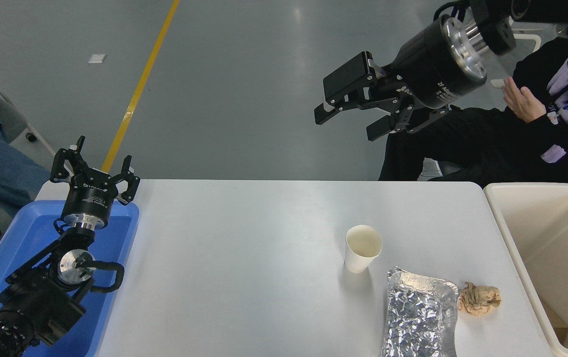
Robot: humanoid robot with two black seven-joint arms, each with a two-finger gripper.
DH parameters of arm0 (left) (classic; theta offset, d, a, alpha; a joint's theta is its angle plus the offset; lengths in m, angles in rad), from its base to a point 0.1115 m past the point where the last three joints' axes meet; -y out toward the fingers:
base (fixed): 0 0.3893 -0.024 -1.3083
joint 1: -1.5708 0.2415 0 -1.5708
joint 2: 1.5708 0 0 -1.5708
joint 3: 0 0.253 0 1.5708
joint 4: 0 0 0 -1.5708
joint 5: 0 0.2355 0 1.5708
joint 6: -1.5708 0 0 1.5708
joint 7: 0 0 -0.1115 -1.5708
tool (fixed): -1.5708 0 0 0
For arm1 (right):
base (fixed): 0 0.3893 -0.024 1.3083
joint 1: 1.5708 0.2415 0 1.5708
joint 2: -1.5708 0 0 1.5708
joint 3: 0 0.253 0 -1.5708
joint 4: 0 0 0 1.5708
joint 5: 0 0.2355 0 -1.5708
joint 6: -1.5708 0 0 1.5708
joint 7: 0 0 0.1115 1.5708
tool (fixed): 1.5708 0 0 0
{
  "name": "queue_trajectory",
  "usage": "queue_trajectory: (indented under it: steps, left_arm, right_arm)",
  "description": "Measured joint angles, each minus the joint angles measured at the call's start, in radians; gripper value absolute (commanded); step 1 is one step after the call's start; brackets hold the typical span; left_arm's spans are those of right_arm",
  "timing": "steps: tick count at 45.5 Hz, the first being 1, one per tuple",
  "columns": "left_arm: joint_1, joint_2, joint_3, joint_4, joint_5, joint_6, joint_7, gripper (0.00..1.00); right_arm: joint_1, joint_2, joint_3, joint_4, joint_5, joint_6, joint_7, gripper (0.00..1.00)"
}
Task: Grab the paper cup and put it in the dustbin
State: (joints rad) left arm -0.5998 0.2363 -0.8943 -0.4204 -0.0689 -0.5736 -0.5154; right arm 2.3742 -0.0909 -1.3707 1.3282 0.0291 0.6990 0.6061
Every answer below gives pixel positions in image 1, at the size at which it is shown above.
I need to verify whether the large pale bin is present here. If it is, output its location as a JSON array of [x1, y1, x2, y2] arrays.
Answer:
[[483, 182, 568, 357]]

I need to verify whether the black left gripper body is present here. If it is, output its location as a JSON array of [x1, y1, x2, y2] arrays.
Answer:
[[62, 170, 119, 220]]

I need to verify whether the white paper cup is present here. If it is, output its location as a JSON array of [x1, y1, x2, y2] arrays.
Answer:
[[344, 225, 383, 274]]

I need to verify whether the crumpled tan paper ball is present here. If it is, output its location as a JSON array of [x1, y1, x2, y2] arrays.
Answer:
[[457, 282, 502, 316]]

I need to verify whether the grey rolling chair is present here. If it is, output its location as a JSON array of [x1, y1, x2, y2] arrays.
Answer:
[[0, 67, 57, 157]]

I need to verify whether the crinkled foil tray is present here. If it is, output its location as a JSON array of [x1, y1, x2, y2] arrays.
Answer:
[[381, 267, 459, 357]]

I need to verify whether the person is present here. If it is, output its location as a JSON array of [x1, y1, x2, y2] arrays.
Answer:
[[0, 27, 52, 219], [378, 37, 568, 191]]

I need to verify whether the blue plastic tray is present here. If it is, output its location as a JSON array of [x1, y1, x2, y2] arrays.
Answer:
[[0, 200, 140, 357]]

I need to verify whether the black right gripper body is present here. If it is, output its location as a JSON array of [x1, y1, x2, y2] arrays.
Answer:
[[386, 20, 488, 110]]

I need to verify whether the person's hand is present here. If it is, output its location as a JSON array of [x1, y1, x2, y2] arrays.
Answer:
[[502, 76, 548, 124]]

